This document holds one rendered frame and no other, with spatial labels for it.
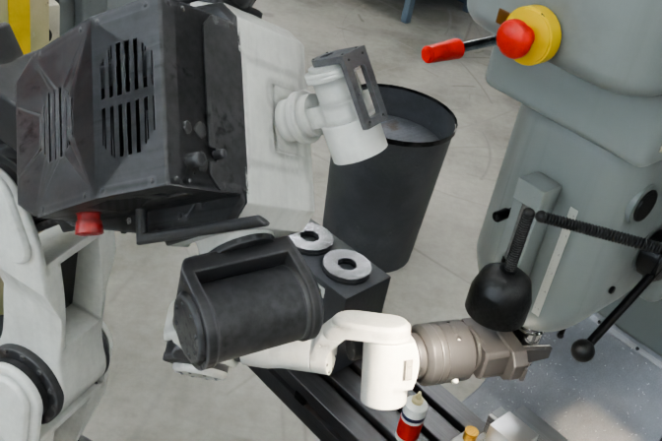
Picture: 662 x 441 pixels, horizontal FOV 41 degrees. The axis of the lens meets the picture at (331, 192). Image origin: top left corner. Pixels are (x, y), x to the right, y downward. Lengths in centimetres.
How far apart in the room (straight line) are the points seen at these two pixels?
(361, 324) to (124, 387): 176
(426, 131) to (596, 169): 246
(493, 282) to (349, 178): 232
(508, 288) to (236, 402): 196
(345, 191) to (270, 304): 237
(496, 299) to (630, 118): 25
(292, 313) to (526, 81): 39
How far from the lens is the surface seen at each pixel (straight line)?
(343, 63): 95
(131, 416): 281
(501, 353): 129
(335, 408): 159
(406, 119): 358
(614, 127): 102
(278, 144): 102
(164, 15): 91
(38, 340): 140
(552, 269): 116
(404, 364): 123
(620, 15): 89
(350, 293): 154
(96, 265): 138
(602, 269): 117
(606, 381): 173
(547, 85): 106
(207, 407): 285
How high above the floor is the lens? 206
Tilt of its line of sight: 31 degrees down
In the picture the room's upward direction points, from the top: 11 degrees clockwise
